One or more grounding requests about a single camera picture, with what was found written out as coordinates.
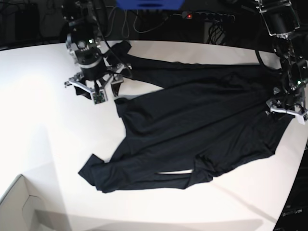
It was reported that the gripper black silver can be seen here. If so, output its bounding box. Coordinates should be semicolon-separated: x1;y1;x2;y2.
266;88;308;124
64;57;132;101

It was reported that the black long-sleeve t-shirt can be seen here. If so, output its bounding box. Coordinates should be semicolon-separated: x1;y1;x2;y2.
79;41;293;193

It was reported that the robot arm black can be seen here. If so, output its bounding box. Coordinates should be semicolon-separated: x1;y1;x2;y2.
61;0;131;104
256;0;308;125

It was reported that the blue box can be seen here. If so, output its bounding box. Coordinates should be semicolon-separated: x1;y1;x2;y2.
116;0;184;10

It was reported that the white plastic bin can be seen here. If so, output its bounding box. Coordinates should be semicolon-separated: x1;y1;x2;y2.
0;174;71;231

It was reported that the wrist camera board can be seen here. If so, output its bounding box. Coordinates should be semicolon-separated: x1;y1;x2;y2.
92;90;107;104

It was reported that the black power strip red switch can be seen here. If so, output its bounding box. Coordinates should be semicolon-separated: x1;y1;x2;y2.
181;11;236;23

